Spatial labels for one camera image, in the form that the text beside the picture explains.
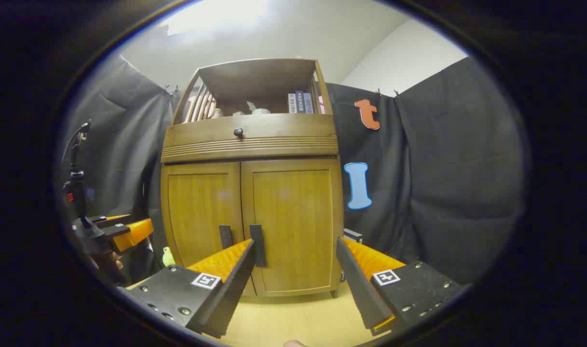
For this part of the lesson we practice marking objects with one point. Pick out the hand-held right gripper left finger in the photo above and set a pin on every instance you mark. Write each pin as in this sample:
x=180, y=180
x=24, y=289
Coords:
x=235, y=284

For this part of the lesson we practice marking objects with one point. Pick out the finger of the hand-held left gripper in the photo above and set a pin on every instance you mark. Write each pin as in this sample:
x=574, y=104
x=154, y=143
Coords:
x=111, y=218
x=134, y=232

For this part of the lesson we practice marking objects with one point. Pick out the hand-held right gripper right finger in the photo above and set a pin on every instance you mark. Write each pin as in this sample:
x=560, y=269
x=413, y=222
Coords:
x=358, y=284

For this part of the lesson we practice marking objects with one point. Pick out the wooden cabinet door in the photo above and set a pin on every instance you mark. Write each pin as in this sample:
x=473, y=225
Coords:
x=298, y=212
x=199, y=207

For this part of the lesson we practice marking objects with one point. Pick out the wooden double-door shoe cabinet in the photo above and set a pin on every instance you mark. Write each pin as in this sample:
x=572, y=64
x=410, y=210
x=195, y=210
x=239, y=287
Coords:
x=254, y=86

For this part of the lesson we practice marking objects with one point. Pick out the green toy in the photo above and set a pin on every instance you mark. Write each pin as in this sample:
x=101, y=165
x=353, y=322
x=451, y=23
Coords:
x=168, y=257

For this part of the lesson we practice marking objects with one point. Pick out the black backdrop cloth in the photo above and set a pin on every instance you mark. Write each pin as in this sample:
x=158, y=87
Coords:
x=443, y=168

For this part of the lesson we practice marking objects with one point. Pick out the wooden drawer with black knob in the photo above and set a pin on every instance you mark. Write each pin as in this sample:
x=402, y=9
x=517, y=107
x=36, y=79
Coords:
x=274, y=132

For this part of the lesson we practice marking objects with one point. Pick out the white crumpled item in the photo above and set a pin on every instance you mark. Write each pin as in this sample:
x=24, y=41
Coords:
x=258, y=110

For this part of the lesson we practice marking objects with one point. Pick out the white book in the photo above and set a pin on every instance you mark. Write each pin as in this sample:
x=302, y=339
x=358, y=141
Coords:
x=292, y=103

